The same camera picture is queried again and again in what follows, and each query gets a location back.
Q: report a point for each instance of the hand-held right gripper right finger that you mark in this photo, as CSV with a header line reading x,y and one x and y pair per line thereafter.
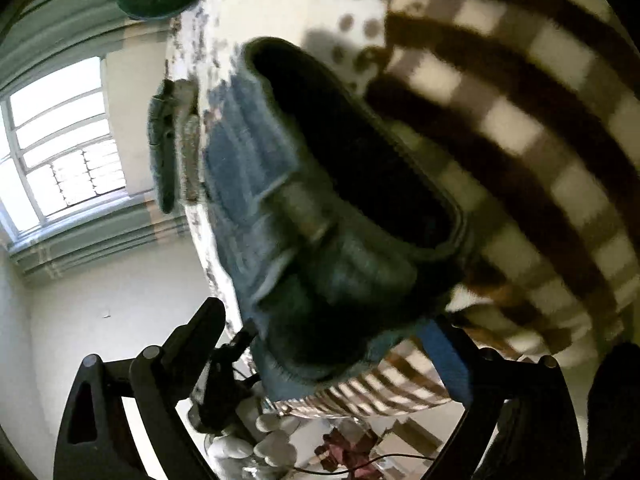
x,y
445,360

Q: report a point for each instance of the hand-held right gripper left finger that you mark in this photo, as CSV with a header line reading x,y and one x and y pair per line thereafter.
x,y
200,330

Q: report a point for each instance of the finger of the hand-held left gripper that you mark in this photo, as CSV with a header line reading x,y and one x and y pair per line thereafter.
x,y
244,341

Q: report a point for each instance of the dark blue jeans pants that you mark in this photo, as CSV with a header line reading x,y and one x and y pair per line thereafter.
x,y
350,210

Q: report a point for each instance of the folded grey pants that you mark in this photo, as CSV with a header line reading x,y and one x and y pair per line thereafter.
x,y
187,160

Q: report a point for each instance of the person's left hand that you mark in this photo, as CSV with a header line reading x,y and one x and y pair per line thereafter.
x,y
270,442

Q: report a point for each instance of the red patterned cloth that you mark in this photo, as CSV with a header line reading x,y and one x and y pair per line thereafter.
x,y
347,452

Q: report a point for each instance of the folded blue jeans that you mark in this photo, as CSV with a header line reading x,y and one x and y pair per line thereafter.
x,y
161,150

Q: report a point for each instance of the barred window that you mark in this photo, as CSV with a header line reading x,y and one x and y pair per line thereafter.
x,y
65,145

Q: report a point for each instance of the bed with floral sheet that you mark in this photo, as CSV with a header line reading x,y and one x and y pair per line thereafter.
x,y
500,110

